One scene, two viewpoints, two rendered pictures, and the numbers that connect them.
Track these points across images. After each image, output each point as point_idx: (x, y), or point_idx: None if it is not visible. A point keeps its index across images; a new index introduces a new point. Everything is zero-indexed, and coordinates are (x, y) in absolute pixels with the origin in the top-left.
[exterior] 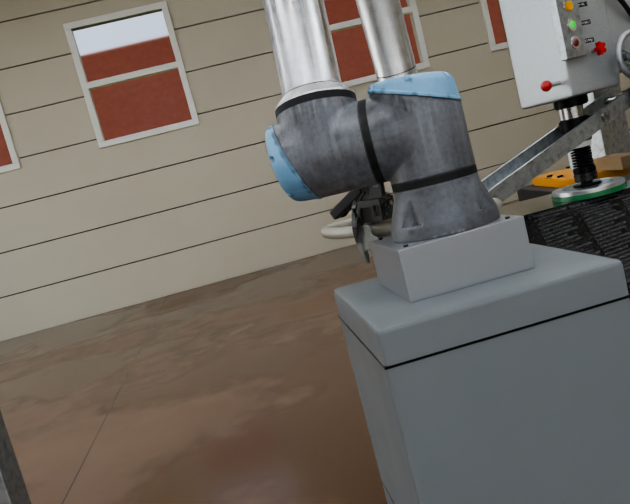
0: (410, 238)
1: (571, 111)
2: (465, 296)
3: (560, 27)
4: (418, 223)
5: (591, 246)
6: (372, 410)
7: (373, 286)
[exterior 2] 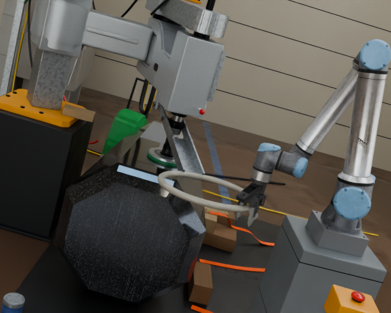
0: (356, 232)
1: (182, 118)
2: (367, 252)
3: (216, 86)
4: (357, 226)
5: (192, 193)
6: (318, 300)
7: (319, 248)
